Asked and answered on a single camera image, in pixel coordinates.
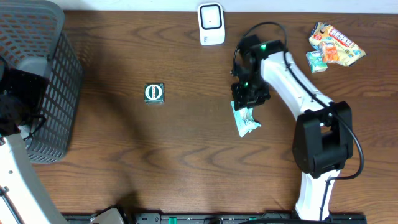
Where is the teal snack packet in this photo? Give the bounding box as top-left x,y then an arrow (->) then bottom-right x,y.
231,101 -> 262,138

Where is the light blue tissue pack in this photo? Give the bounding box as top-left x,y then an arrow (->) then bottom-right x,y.
306,50 -> 328,73

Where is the orange Kleenex tissue pack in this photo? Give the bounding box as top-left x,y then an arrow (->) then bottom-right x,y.
318,42 -> 339,63

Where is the green round-logo box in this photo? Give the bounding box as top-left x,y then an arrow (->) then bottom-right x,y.
144,83 -> 165,104

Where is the yellow snack bag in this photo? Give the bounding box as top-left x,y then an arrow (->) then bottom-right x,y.
308,22 -> 366,67

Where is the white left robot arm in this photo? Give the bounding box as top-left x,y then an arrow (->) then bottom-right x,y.
1,59 -> 67,223

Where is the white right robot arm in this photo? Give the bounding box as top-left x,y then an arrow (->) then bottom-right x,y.
231,35 -> 353,221

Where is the grey plastic basket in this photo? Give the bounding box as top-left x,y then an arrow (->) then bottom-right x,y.
1,1 -> 84,164

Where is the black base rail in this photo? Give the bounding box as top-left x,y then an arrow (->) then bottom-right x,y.
63,212 -> 368,224

